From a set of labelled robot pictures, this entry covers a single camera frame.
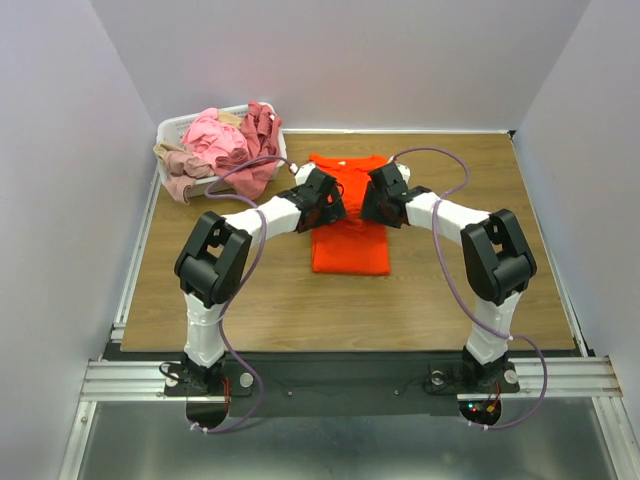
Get orange t shirt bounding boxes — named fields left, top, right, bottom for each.
left=309, top=154, right=391, bottom=276

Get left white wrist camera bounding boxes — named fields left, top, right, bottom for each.
left=290, top=162, right=316, bottom=186

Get dusty rose t shirt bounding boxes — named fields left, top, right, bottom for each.
left=214, top=101, right=282, bottom=200

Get light pink t shirt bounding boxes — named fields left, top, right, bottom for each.
left=181, top=108, right=247, bottom=161

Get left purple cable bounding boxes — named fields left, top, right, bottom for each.
left=189, top=156, right=301, bottom=435

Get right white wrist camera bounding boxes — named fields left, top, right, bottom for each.
left=388, top=158, right=411, bottom=184

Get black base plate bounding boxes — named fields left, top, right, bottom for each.
left=159, top=351, right=520, bottom=430

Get aluminium frame rail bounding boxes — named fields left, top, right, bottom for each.
left=80, top=357, right=622, bottom=402

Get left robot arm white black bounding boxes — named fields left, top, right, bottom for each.
left=165, top=166, right=346, bottom=395

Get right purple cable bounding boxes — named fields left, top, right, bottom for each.
left=387, top=146, right=549, bottom=432

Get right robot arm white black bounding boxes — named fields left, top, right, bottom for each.
left=361, top=162, right=537, bottom=393

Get purple cable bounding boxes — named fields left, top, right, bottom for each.
left=387, top=146, right=549, bottom=432
left=189, top=156, right=301, bottom=435

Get beige mauve t shirt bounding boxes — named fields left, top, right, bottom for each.
left=153, top=142, right=214, bottom=204

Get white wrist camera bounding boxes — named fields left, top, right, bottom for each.
left=388, top=158, right=411, bottom=184
left=290, top=162, right=316, bottom=186

